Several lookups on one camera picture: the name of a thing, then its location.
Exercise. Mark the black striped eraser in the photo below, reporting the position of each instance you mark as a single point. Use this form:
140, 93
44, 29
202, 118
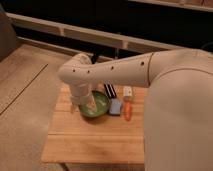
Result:
110, 91

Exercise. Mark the blue sponge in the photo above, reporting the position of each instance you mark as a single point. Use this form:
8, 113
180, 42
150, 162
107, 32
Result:
115, 107

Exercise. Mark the wooden table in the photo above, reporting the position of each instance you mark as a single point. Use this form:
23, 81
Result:
75, 139

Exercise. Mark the green bowl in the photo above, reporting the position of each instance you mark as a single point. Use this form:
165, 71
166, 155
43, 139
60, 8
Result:
102, 103

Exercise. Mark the orange carrot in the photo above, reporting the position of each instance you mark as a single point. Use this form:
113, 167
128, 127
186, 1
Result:
127, 111

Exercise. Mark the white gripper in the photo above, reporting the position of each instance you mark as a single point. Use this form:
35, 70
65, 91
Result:
82, 95

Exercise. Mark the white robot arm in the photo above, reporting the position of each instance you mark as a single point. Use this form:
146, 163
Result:
178, 111

